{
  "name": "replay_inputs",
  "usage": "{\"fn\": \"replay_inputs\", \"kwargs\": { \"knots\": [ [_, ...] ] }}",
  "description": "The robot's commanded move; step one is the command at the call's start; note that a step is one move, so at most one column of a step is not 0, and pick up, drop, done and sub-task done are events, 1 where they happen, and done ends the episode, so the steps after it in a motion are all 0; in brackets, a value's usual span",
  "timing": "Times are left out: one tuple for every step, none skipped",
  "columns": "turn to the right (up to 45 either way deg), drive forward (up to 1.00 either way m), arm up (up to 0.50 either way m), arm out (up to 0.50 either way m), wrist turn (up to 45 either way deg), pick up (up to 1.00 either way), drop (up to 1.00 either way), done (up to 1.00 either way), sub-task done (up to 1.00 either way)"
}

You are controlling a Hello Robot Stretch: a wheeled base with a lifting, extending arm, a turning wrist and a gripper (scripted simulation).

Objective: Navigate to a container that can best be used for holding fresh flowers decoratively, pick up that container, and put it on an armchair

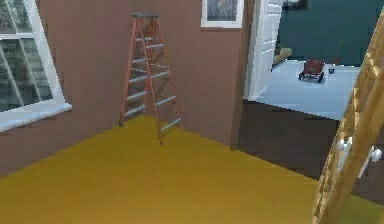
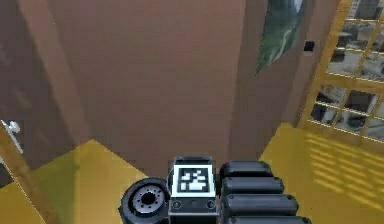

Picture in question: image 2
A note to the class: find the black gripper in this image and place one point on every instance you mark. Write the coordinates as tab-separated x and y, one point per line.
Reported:
146	200

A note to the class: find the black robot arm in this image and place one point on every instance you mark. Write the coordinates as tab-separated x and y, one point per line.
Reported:
240	193

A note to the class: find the yellow framed window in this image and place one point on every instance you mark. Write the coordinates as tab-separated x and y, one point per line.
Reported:
353	73

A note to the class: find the green framed wall picture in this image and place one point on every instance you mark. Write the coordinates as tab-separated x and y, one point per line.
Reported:
278	31

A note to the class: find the black wall switch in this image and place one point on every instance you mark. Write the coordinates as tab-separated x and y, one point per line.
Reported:
309	46

